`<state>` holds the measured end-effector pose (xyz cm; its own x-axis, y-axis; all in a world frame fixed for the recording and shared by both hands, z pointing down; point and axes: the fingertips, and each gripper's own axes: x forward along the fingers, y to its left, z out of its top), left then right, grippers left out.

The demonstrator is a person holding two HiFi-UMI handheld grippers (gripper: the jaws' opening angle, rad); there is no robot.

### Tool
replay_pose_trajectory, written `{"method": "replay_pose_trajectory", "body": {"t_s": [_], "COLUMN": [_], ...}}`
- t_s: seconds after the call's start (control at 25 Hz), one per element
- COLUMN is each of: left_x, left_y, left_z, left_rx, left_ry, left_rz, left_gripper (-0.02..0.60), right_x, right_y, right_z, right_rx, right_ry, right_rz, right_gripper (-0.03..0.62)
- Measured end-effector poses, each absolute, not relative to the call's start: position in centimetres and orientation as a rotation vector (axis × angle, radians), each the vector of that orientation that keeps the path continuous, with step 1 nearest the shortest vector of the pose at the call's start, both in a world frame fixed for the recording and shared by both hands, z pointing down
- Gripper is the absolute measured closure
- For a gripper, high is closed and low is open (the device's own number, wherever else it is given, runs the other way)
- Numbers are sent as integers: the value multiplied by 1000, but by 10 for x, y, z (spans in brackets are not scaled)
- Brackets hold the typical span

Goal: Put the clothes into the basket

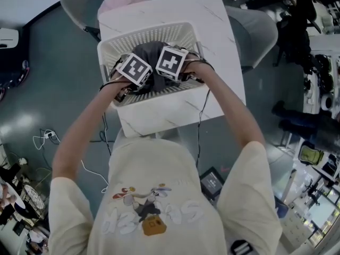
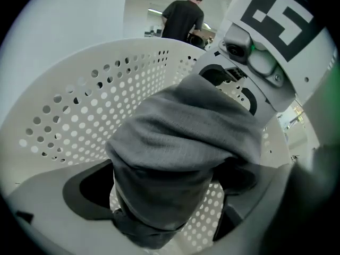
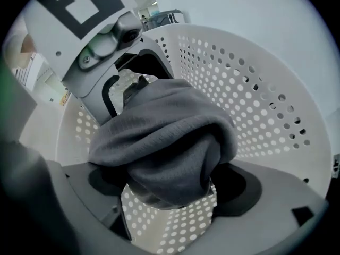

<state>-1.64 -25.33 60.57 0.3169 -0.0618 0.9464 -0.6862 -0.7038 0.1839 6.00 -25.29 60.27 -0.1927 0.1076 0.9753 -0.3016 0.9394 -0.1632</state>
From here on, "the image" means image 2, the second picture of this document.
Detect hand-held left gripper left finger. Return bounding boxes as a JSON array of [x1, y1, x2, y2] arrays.
[[6, 159, 117, 236]]

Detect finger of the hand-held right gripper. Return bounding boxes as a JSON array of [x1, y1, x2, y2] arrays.
[[239, 87, 278, 126], [192, 48, 248, 87]]

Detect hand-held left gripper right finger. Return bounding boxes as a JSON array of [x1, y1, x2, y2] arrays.
[[212, 163, 295, 243]]

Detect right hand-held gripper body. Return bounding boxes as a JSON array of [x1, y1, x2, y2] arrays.
[[219, 0, 340, 112]]

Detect grey clothes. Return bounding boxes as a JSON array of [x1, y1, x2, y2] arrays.
[[105, 73, 262, 249]]

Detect white laundry basket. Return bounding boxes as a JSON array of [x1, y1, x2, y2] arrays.
[[1, 37, 293, 255]]

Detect grey gripper camera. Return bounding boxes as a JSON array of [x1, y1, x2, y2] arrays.
[[222, 24, 253, 65]]

